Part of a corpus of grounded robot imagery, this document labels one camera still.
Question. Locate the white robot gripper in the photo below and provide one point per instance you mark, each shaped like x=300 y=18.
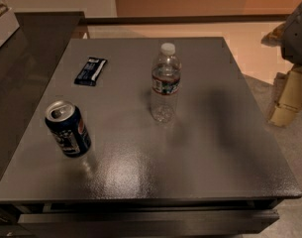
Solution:
x=297 y=39

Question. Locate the dark grey side cabinet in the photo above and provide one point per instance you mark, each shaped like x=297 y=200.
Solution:
x=27 y=62

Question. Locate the blue rxbar blueberry bar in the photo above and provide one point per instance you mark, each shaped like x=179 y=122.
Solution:
x=90 y=72

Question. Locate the grey drawer front under table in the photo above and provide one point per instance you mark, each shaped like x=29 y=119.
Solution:
x=148 y=223

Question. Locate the blue pepsi soda can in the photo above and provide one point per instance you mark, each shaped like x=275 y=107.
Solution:
x=65 y=122

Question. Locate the clear plastic water bottle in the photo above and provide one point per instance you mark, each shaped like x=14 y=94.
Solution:
x=165 y=80

